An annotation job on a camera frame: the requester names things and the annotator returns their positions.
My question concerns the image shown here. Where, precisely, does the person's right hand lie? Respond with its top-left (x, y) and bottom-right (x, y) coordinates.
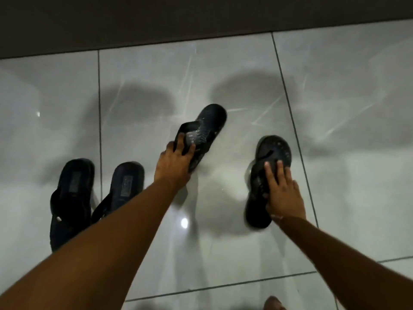
top-left (263, 160), bottom-right (307, 220)

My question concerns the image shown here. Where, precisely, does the person's left hand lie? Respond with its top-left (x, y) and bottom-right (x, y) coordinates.
top-left (154, 133), bottom-right (197, 191)

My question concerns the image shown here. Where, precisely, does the black thong flip-flop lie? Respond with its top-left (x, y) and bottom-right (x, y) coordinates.
top-left (244, 135), bottom-right (293, 229)

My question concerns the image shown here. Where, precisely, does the black slide slipper patterned strap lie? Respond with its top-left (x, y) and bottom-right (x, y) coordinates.
top-left (173, 104), bottom-right (228, 173)

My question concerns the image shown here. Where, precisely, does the person's right forearm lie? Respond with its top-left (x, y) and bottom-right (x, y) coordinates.
top-left (274, 216), bottom-right (413, 310)

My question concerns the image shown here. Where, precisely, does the person's left forearm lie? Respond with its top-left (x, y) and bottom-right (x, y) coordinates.
top-left (0, 180), bottom-right (180, 310)

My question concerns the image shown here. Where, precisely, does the black slipper with grey label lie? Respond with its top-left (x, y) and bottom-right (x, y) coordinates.
top-left (49, 158), bottom-right (96, 252)
top-left (91, 161), bottom-right (145, 225)

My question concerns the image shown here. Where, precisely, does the person's foot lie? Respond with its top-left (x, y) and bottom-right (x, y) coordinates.
top-left (263, 296), bottom-right (287, 310)

